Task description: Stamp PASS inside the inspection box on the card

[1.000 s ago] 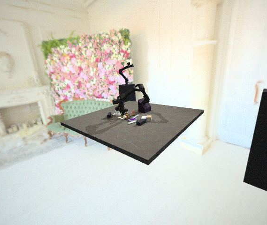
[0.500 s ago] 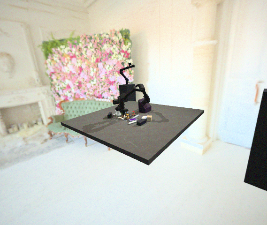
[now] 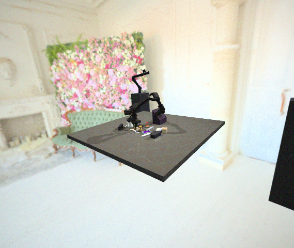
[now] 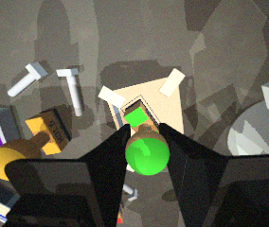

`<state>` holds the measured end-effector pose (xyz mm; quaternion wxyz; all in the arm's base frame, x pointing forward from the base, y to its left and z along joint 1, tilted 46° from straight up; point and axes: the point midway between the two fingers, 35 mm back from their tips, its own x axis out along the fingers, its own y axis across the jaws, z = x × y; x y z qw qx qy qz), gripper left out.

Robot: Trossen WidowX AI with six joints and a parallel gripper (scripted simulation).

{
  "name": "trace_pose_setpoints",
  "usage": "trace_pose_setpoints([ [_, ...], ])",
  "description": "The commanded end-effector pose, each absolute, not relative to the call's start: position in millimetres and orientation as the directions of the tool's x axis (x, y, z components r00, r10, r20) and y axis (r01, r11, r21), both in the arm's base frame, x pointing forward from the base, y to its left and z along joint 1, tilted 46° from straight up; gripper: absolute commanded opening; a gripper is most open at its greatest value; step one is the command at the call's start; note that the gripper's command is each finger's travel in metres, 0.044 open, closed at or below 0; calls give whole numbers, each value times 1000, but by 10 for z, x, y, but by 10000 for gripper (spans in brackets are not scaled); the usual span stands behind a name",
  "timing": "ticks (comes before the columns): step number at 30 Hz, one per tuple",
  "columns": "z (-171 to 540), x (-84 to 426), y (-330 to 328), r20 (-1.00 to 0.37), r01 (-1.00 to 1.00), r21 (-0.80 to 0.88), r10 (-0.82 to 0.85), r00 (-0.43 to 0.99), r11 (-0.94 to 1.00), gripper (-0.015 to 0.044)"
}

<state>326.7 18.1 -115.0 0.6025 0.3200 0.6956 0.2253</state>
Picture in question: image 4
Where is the cream paper card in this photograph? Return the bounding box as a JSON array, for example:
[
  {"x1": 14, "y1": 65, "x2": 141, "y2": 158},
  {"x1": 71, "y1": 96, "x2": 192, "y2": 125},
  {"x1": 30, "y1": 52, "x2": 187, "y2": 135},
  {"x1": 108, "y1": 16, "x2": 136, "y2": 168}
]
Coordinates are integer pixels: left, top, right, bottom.
[{"x1": 99, "y1": 69, "x2": 184, "y2": 134}]

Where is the red and tan rubber stamp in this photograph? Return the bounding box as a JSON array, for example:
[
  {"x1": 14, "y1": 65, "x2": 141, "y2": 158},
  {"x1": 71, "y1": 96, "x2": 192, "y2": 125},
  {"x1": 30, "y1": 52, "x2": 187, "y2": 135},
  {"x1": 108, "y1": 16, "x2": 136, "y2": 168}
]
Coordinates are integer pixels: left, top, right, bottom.
[{"x1": 117, "y1": 200, "x2": 124, "y2": 223}]

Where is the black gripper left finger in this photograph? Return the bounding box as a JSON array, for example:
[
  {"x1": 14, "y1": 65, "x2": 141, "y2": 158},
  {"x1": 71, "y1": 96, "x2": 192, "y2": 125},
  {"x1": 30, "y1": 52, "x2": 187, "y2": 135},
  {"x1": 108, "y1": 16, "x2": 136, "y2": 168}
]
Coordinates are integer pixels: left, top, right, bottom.
[{"x1": 4, "y1": 124, "x2": 131, "y2": 227}]

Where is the yellow and brown rubber stamp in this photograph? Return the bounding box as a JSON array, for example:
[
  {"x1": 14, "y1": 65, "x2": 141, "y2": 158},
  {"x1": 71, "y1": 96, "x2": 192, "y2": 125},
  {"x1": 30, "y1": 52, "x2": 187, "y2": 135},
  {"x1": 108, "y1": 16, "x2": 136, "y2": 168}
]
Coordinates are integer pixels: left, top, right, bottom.
[{"x1": 0, "y1": 109, "x2": 71, "y2": 180}]

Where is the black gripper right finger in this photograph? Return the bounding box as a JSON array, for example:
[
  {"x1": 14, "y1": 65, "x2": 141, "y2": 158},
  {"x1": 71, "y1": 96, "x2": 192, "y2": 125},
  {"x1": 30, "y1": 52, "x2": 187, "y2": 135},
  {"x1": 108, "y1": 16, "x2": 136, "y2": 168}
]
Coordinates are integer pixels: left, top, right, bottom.
[{"x1": 159, "y1": 123, "x2": 269, "y2": 227}]

